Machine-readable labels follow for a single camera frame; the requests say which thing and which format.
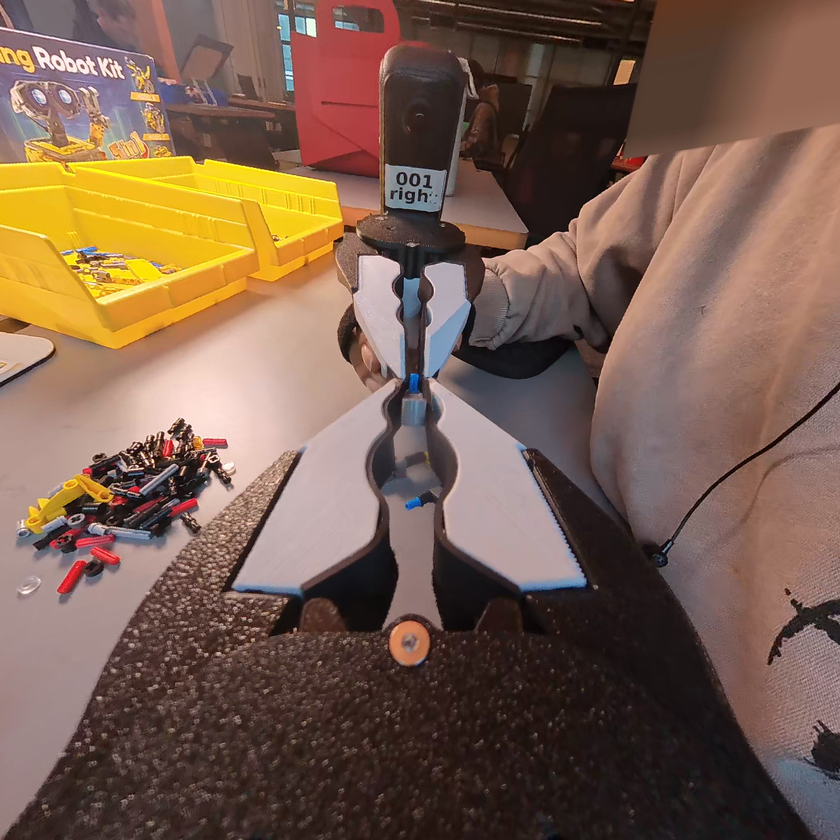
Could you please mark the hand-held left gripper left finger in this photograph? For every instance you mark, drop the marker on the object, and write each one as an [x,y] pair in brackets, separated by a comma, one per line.
[315,512]

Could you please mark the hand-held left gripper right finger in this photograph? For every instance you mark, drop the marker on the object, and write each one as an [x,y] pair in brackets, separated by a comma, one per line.
[505,512]

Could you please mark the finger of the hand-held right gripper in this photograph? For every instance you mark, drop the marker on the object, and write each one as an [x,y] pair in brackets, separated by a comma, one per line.
[377,295]
[449,302]

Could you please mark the grey connector with blue pin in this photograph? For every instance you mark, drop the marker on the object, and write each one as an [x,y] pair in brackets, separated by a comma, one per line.
[413,410]

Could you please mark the pile of small building pieces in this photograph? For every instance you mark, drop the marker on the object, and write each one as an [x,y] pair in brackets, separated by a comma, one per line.
[144,485]

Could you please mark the yellow storage bin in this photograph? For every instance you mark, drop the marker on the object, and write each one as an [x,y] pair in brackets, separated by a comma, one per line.
[164,315]
[295,256]

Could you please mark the person's right forearm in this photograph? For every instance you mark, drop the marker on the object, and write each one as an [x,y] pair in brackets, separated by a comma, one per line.
[551,295]

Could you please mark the person's right hand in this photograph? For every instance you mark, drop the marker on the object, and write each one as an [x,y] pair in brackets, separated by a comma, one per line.
[371,361]

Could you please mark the brown bag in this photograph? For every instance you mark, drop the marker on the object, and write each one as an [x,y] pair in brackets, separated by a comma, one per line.
[482,118]

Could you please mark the red bag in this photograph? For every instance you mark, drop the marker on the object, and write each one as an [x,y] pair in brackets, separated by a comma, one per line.
[334,118]

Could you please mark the black wrist rest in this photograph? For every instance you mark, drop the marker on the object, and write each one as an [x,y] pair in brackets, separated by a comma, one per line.
[518,361]

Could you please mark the yellow beam assembly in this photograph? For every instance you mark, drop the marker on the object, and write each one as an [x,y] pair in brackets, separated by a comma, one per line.
[412,504]

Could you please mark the adjacent grey table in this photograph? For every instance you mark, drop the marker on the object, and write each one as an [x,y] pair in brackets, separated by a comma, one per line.
[485,210]

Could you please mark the black office chair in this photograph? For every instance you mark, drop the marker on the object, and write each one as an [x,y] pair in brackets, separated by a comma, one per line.
[571,164]

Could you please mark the person's beige sweatshirt torso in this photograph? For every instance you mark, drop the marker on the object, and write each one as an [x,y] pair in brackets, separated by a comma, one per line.
[722,459]

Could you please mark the heap of yellow building pieces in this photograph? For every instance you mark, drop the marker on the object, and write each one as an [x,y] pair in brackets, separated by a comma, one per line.
[124,272]

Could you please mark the clear round stud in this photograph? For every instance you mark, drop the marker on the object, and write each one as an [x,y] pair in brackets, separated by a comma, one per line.
[28,585]

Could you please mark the robot kit box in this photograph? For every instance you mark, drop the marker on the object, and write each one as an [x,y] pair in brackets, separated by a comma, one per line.
[65,98]

